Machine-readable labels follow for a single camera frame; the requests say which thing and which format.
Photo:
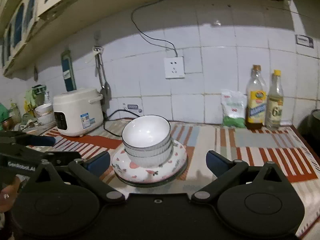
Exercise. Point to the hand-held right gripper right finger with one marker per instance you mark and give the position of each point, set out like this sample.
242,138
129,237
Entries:
217,162

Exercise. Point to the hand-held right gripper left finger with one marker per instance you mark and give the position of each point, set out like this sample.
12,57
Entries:
100,160

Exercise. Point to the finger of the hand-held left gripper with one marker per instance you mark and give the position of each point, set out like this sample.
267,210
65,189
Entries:
66,157
37,141

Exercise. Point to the pink rabbit print plate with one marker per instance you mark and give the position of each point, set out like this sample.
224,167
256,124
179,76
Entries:
120,166

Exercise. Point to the blue fried egg plate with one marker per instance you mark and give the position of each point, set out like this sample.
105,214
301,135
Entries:
175,178

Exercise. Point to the white ribbed bowl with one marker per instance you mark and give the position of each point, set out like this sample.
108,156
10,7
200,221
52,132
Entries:
147,160
150,149
145,130

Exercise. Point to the stack of used bowls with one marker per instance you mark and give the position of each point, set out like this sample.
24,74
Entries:
45,113

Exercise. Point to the person's left hand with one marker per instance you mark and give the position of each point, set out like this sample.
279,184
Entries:
11,192

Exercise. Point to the striped counter cloth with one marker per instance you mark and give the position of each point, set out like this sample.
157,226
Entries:
250,150

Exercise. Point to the glass jar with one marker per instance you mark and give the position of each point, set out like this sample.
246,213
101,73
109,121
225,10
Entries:
15,111

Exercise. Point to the pale green container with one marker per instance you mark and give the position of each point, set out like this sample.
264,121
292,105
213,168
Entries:
33,97

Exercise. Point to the green plastic bag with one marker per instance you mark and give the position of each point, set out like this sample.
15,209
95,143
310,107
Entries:
3,112

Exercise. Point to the white rice cooker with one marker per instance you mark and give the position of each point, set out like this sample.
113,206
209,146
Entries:
75,110

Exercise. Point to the white green salt bag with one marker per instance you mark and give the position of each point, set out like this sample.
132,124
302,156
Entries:
233,105

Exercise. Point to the yellow label oil bottle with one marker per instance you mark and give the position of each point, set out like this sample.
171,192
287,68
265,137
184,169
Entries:
256,100

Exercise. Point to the clear vinegar bottle yellow cap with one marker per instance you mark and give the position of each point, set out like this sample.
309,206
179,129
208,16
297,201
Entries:
274,105

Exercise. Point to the black cooking pot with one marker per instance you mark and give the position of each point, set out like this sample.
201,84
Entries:
310,127

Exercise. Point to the small white wall sticker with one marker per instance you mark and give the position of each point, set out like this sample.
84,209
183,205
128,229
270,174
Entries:
132,107

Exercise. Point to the dark blue wall poster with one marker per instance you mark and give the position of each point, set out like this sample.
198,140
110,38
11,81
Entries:
68,72

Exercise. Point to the white wall socket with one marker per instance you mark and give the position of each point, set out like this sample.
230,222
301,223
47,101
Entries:
174,67

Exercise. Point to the white wall hook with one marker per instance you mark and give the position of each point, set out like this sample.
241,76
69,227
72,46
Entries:
97,49

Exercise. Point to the wall cabinet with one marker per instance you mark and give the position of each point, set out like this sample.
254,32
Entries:
87,2

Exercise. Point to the blue bordered wall sticker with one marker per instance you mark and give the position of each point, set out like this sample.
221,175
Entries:
304,40

